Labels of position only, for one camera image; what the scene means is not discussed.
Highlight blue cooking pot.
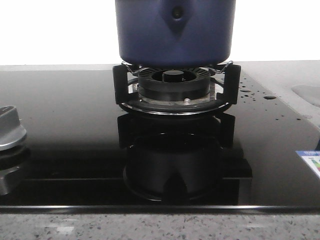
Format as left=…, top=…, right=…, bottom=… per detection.
left=115, top=0, right=236, bottom=68

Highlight black pot support grate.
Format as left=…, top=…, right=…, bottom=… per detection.
left=112, top=61, right=241, bottom=116

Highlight black gas burner head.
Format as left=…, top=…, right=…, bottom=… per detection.
left=138, top=67, right=211, bottom=105

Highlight black glass cooktop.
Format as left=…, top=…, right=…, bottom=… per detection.
left=0, top=70, right=320, bottom=214

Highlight silver stove control knob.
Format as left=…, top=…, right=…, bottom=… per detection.
left=0, top=105, right=27, bottom=151

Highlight energy label sticker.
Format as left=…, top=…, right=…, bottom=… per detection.
left=296, top=150, right=320, bottom=178

